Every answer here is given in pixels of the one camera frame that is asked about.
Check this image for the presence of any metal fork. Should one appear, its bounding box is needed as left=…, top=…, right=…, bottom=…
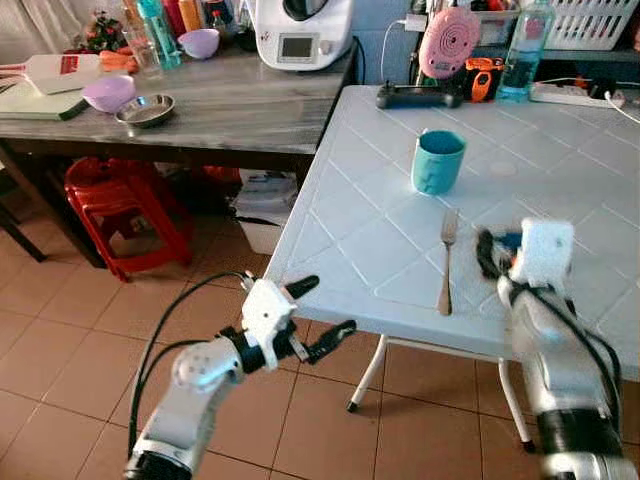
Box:
left=436, top=208, right=462, bottom=318

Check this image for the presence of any green cutting board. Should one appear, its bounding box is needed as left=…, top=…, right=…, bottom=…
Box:
left=0, top=79, right=90, bottom=122

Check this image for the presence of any teal cup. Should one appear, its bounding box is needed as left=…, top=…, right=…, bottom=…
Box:
left=410, top=129, right=468, bottom=198

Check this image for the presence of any white box red label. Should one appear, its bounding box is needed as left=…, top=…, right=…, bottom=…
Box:
left=21, top=52, right=104, bottom=97

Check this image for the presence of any steel bowl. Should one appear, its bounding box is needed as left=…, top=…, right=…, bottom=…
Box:
left=114, top=93, right=177, bottom=130

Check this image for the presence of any purple plastic bowl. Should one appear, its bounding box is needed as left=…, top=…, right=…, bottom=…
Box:
left=81, top=74, right=138, bottom=114
left=177, top=27, right=222, bottom=62

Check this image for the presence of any white plastic basket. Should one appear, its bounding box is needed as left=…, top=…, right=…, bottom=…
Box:
left=544, top=0, right=640, bottom=52

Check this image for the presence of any white plastic table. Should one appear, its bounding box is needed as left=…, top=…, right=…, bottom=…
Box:
left=264, top=84, right=640, bottom=454

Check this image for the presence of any teal bottle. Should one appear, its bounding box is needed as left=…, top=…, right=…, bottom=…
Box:
left=134, top=0, right=184, bottom=72

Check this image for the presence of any white kitchen appliance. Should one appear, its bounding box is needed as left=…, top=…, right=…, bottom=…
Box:
left=244, top=0, right=357, bottom=72

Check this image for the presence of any black controller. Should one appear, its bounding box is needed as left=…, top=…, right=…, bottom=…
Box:
left=375, top=82, right=467, bottom=110

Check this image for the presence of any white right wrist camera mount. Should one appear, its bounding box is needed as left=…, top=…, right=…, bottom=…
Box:
left=509, top=219, right=577, bottom=293

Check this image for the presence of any dark chair leg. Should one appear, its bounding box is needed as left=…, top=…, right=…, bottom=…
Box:
left=0, top=165, right=47, bottom=264

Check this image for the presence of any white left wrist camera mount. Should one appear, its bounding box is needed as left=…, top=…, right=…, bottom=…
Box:
left=240, top=279, right=298, bottom=369

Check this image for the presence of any small flower plant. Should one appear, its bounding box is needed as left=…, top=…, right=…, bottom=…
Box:
left=79, top=9, right=127, bottom=54

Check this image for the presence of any white power strip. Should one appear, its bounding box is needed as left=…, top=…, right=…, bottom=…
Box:
left=527, top=81, right=627, bottom=110

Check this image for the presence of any white plastic bin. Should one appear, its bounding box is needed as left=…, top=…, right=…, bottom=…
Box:
left=231, top=169, right=302, bottom=257

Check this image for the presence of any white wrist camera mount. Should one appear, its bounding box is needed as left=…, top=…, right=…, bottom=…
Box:
left=509, top=219, right=577, bottom=293
left=240, top=279, right=298, bottom=369

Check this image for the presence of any blue water bottle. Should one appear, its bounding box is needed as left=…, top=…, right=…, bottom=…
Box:
left=496, top=0, right=557, bottom=104

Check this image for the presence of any orange black device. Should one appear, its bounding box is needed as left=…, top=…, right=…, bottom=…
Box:
left=464, top=56, right=505, bottom=104

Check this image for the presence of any clear drinking glass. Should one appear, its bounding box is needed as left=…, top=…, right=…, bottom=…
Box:
left=124, top=34, right=162, bottom=77

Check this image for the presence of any red plastic stool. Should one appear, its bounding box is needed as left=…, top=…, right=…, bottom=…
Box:
left=63, top=156, right=197, bottom=284

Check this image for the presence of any grey wooden table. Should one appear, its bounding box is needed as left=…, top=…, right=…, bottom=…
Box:
left=0, top=44, right=363, bottom=186

